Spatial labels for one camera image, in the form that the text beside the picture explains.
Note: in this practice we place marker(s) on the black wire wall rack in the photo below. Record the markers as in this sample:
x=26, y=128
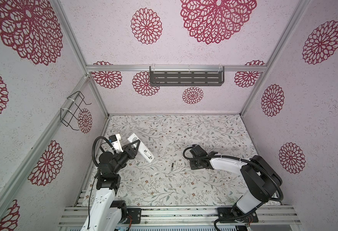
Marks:
x=77, y=116

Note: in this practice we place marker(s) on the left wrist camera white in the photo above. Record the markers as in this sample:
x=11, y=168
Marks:
x=115, y=141

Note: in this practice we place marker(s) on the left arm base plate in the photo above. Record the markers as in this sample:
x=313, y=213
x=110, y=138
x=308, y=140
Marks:
x=131, y=216

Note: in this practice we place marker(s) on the dark grey wall shelf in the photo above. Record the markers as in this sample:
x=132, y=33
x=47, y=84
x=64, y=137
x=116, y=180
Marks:
x=186, y=78

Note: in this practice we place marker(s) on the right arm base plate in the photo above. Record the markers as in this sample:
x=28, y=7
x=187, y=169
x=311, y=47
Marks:
x=235, y=215

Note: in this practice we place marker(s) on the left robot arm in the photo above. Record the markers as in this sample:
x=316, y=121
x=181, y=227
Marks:
x=106, y=213

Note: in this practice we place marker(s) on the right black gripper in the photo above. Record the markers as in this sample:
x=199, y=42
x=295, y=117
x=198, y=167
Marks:
x=192, y=166

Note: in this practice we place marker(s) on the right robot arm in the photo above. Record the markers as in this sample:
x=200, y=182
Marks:
x=263, y=183

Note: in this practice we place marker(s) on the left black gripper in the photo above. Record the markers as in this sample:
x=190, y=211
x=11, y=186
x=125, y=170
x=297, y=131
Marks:
x=130, y=152

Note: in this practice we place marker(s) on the white remote control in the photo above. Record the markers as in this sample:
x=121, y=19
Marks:
x=142, y=148

